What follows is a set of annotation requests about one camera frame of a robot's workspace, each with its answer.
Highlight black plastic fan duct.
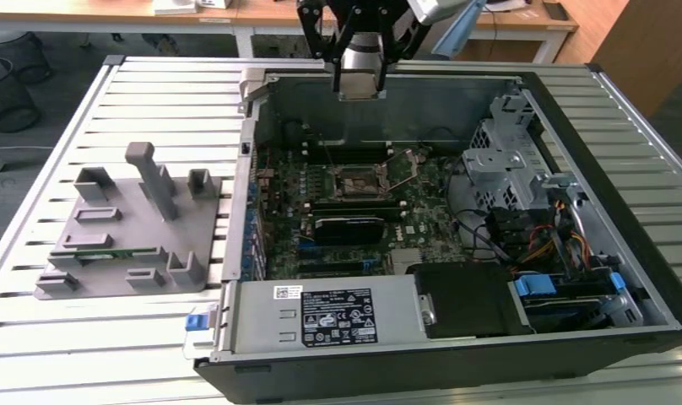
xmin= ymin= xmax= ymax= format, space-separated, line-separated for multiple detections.
xmin=484 ymin=208 xmax=536 ymax=251

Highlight black mesh bin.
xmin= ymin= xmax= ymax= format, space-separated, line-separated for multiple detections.
xmin=0 ymin=54 xmax=45 ymax=134
xmin=0 ymin=30 xmax=55 ymax=85

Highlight wooden cabinet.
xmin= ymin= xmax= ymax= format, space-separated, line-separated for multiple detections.
xmin=554 ymin=0 xmax=682 ymax=119

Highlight green RAM stick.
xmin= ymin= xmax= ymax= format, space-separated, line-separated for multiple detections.
xmin=75 ymin=248 xmax=158 ymax=261

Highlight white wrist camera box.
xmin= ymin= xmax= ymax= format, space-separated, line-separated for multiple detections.
xmin=406 ymin=0 xmax=466 ymax=24

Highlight thin metal locking lever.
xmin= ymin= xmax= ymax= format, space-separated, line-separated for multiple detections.
xmin=319 ymin=131 xmax=337 ymax=169

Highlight green motherboard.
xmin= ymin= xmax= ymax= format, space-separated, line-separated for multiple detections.
xmin=250 ymin=145 xmax=471 ymax=282

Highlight silver CPU green board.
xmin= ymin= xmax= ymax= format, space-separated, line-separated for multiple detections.
xmin=337 ymin=68 xmax=389 ymax=103

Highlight silver power supply unit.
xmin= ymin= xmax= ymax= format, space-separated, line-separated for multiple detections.
xmin=223 ymin=278 xmax=435 ymax=354

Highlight silver disk bay cage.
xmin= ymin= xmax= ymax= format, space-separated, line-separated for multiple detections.
xmin=462 ymin=94 xmax=552 ymax=212

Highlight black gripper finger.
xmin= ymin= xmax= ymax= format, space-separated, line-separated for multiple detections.
xmin=294 ymin=0 xmax=371 ymax=95
xmin=373 ymin=3 xmax=434 ymax=93

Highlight blue case latch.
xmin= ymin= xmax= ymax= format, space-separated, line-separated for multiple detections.
xmin=183 ymin=306 xmax=216 ymax=335

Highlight wooden desk white frame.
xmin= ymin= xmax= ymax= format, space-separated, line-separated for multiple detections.
xmin=231 ymin=0 xmax=580 ymax=64
xmin=0 ymin=0 xmax=240 ymax=58

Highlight black plastic shroud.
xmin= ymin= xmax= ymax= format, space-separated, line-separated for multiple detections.
xmin=406 ymin=261 xmax=533 ymax=340

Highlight black open PC case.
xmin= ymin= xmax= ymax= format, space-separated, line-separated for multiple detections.
xmin=192 ymin=62 xmax=682 ymax=404

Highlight hard disk in blue carrier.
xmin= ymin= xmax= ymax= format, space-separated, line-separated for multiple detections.
xmin=509 ymin=269 xmax=629 ymax=334

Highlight yellow red power wires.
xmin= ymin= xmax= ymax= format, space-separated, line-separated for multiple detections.
xmin=518 ymin=200 xmax=593 ymax=273

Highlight grey parts rack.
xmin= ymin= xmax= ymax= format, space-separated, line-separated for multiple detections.
xmin=33 ymin=142 xmax=226 ymax=301

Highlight CPU socket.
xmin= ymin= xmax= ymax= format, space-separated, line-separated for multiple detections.
xmin=329 ymin=162 xmax=393 ymax=202

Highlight silver finned heatsink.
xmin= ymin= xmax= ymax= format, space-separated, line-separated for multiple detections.
xmin=390 ymin=248 xmax=426 ymax=276

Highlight white book stack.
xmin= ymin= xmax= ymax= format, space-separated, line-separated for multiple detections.
xmin=152 ymin=0 xmax=199 ymax=17

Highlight metal socket cover frame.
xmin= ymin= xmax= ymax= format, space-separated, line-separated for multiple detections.
xmin=381 ymin=147 xmax=427 ymax=192

